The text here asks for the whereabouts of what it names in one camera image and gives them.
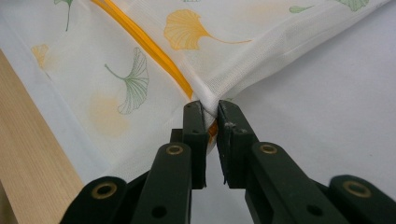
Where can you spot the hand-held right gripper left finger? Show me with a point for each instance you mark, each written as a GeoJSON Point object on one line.
{"type": "Point", "coordinates": [196, 140]}

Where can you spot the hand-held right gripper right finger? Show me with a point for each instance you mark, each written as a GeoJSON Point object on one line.
{"type": "Point", "coordinates": [233, 146]}

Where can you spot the leaf print mesh laundry bag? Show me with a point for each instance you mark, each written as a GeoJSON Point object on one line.
{"type": "Point", "coordinates": [124, 46]}

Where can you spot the white table cover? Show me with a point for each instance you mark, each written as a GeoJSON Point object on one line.
{"type": "Point", "coordinates": [317, 112]}

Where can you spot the light wooden table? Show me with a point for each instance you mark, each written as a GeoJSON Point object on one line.
{"type": "Point", "coordinates": [28, 149]}

